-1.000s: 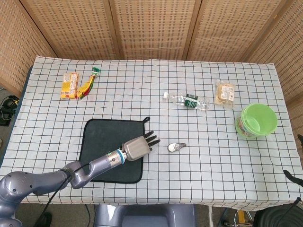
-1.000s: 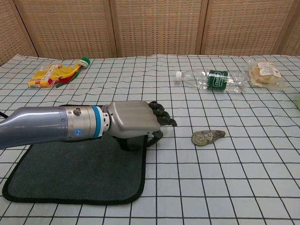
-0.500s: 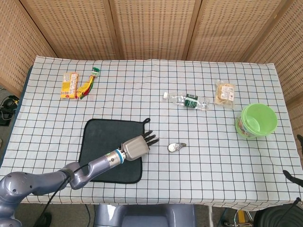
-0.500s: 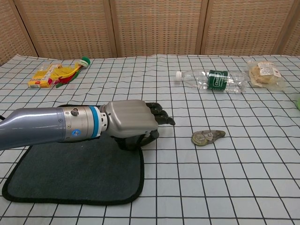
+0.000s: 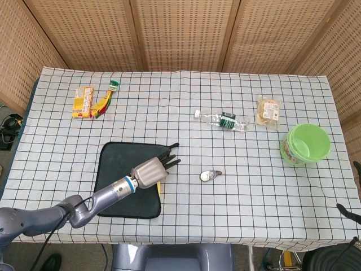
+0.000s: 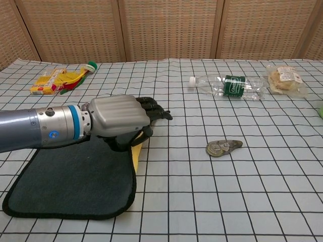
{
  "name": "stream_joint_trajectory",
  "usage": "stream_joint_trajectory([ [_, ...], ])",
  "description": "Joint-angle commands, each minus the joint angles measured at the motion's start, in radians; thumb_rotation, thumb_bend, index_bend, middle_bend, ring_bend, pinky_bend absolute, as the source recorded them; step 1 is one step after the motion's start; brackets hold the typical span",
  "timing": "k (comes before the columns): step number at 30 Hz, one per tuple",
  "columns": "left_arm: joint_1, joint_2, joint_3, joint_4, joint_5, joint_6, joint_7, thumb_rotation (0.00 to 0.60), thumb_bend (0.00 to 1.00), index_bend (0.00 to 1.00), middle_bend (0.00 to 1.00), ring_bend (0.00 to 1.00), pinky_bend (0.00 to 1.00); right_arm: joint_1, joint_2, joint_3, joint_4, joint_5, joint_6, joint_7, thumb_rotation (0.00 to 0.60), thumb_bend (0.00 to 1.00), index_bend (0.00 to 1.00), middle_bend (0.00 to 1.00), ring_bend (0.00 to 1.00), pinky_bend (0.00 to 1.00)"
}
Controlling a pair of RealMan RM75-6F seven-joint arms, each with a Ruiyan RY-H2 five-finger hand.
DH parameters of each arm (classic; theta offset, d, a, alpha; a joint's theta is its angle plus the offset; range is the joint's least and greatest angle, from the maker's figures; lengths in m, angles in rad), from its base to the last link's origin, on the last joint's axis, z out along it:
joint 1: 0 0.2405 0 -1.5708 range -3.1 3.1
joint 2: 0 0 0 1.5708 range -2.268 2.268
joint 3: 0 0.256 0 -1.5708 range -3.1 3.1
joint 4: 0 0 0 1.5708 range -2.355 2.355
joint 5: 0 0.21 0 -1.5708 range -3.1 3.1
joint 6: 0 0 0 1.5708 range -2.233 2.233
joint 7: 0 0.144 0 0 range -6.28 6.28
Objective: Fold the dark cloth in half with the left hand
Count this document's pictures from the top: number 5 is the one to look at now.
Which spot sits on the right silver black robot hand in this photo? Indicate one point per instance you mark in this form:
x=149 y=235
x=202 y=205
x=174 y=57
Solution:
x=357 y=175

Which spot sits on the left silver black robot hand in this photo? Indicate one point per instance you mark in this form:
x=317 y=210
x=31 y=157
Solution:
x=150 y=173

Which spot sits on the black square pot holder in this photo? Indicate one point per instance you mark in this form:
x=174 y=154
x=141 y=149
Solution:
x=118 y=163

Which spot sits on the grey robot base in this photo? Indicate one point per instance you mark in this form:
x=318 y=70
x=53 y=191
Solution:
x=172 y=258

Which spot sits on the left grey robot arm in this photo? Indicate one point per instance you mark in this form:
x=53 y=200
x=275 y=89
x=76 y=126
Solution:
x=81 y=207

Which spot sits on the silver metal tape measure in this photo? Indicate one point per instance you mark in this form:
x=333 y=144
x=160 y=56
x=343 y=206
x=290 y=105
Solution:
x=209 y=175

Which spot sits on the green plastic bowl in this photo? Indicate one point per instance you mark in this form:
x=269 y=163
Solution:
x=307 y=144

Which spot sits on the black bag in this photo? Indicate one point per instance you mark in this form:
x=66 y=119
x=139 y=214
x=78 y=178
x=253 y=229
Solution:
x=332 y=258

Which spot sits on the clear plastic bottle green label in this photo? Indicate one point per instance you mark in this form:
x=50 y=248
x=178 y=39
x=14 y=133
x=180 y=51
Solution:
x=222 y=120

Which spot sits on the yellow snack box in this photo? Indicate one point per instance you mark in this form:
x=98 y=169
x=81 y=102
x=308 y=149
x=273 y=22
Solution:
x=82 y=102

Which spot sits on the yellow tag on metal stand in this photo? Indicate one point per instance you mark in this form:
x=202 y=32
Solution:
x=286 y=258

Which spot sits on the clear bag of crackers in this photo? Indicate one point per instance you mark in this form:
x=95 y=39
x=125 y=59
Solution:
x=268 y=111

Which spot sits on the white black checkered tablecloth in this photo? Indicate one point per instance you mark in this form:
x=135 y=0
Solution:
x=225 y=93

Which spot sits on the white table leg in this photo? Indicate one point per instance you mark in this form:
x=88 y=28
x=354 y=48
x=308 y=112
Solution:
x=250 y=258

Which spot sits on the black shoe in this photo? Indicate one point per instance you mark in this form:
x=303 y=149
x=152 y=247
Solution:
x=52 y=262

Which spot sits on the woven bamboo folding screen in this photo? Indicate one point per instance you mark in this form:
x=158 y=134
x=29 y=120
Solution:
x=180 y=31

